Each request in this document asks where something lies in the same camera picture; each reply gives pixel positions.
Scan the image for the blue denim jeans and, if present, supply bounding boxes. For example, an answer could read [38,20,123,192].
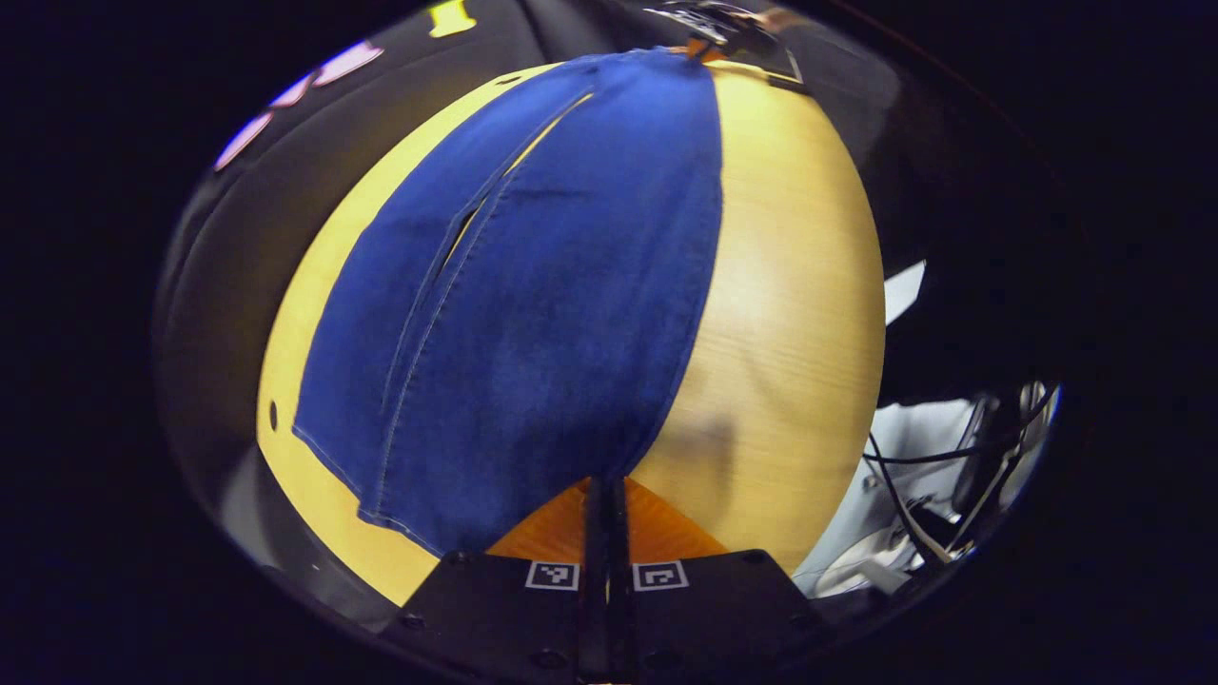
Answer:
[290,46,726,559]

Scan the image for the white cable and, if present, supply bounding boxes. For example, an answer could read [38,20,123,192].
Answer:
[947,445,1027,555]

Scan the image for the black cable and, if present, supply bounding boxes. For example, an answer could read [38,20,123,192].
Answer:
[861,385,1059,562]

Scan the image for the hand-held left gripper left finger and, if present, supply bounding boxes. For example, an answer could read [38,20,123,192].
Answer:
[381,478,610,685]

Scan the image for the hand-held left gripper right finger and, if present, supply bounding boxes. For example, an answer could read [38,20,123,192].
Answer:
[609,478,831,685]

